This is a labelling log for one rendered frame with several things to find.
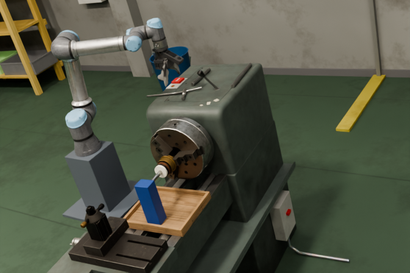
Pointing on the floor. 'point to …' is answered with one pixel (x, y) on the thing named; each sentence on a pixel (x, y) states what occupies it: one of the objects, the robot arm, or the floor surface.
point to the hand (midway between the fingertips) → (174, 80)
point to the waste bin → (171, 69)
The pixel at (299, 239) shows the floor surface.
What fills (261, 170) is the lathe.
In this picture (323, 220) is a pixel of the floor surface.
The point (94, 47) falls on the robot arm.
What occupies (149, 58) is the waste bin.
